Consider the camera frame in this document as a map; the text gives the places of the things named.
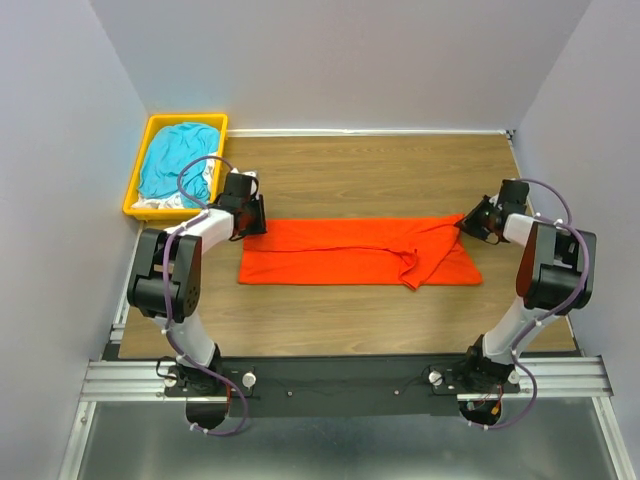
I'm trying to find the light blue t shirt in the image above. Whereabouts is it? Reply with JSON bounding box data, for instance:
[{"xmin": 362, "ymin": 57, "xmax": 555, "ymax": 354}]
[{"xmin": 137, "ymin": 121, "xmax": 221, "ymax": 210}]

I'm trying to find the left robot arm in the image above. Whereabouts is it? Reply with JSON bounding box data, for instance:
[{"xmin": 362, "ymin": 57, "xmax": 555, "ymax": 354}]
[{"xmin": 126, "ymin": 170, "xmax": 267, "ymax": 383}]

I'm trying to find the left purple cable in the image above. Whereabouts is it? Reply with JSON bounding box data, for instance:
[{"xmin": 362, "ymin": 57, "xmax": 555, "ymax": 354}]
[{"xmin": 158, "ymin": 155, "xmax": 251, "ymax": 437}]

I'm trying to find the white t shirt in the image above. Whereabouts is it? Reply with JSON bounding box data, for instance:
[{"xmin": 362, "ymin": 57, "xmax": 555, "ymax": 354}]
[{"xmin": 133, "ymin": 154, "xmax": 229, "ymax": 210}]

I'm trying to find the yellow plastic bin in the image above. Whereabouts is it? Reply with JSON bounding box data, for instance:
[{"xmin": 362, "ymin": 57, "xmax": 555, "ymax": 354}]
[{"xmin": 122, "ymin": 112, "xmax": 230, "ymax": 221}]

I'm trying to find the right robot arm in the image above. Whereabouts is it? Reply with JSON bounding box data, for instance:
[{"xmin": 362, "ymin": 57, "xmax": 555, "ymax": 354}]
[{"xmin": 456, "ymin": 193, "xmax": 596, "ymax": 392}]

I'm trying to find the aluminium frame rail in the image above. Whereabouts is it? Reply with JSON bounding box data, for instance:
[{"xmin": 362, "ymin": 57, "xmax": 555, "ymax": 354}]
[{"xmin": 55, "ymin": 222, "xmax": 634, "ymax": 480}]

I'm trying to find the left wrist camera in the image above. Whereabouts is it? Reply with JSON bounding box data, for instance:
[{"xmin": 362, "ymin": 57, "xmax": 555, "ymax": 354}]
[{"xmin": 229, "ymin": 168, "xmax": 258, "ymax": 178}]

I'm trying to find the orange t shirt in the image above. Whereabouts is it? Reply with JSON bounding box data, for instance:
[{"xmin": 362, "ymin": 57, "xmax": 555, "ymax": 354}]
[{"xmin": 238, "ymin": 214, "xmax": 483, "ymax": 291}]

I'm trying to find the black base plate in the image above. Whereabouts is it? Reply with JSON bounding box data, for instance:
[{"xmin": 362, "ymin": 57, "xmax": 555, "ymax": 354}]
[{"xmin": 159, "ymin": 354, "xmax": 519, "ymax": 426}]

